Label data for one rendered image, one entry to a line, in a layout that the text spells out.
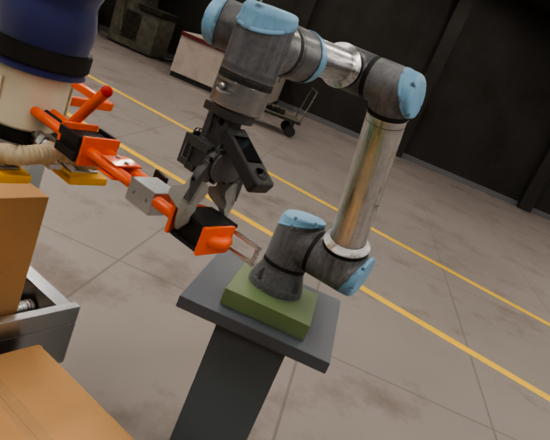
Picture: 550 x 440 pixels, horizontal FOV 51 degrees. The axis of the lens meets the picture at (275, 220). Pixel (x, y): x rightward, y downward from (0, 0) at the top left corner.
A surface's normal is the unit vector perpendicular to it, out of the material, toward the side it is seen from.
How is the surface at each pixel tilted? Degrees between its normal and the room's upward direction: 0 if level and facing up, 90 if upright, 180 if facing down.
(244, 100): 90
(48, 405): 0
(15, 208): 90
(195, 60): 90
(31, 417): 0
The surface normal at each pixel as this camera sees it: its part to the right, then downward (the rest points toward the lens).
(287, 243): -0.47, 0.06
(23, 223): 0.76, 0.47
